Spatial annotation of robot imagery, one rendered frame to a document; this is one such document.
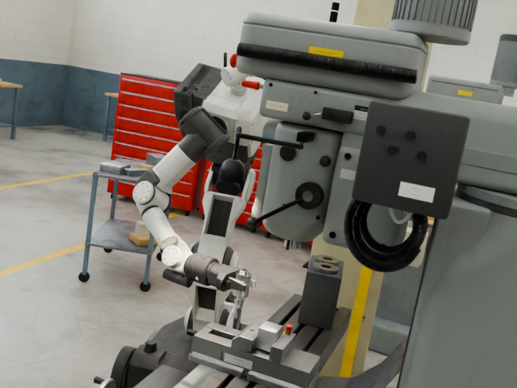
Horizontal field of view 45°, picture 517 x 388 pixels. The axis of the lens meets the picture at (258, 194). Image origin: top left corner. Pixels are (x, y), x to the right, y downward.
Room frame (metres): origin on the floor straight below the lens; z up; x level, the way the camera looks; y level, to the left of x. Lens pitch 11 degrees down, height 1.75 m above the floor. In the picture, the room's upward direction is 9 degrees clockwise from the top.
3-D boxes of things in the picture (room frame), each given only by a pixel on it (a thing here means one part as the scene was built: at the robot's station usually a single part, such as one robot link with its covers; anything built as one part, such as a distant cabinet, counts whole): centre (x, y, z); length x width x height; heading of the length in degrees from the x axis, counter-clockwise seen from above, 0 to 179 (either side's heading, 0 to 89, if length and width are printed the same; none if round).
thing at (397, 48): (1.71, -0.13, 1.81); 0.47 x 0.26 x 0.16; 72
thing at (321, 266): (2.14, -0.28, 1.03); 0.22 x 0.12 x 0.20; 172
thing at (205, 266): (1.82, 0.09, 1.12); 0.13 x 0.12 x 0.10; 152
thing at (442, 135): (1.30, -0.30, 1.62); 0.20 x 0.09 x 0.21; 72
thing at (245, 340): (1.66, -0.04, 1.02); 0.12 x 0.06 x 0.04; 161
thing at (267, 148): (1.75, -0.01, 1.45); 0.04 x 0.04 x 0.21; 72
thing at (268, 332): (1.64, -0.09, 1.03); 0.06 x 0.05 x 0.06; 161
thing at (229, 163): (1.74, 0.08, 1.46); 0.07 x 0.07 x 0.06
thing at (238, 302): (1.78, 0.00, 1.03); 0.03 x 0.03 x 0.11
